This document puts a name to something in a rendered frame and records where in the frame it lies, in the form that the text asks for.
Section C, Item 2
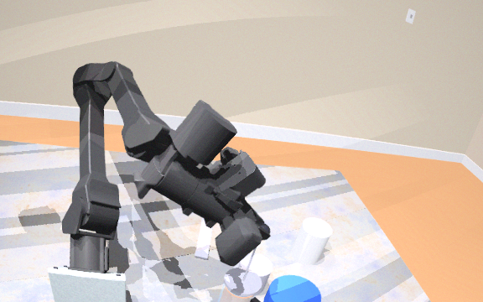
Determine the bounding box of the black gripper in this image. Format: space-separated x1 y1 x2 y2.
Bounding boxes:
178 160 271 267

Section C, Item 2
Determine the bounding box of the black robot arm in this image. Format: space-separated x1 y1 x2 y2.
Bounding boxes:
62 61 266 273

